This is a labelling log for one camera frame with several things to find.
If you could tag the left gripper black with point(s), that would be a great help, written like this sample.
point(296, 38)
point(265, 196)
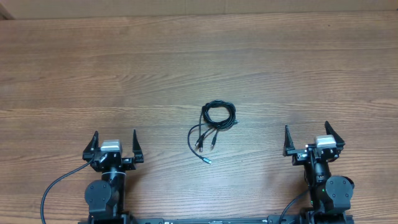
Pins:
point(129, 164)

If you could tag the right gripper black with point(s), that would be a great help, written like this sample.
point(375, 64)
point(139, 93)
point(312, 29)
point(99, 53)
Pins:
point(297, 154)

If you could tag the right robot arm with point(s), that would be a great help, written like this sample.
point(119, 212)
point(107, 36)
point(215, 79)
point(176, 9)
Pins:
point(330, 195)

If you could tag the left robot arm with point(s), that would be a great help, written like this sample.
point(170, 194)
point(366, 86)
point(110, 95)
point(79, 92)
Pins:
point(106, 197)

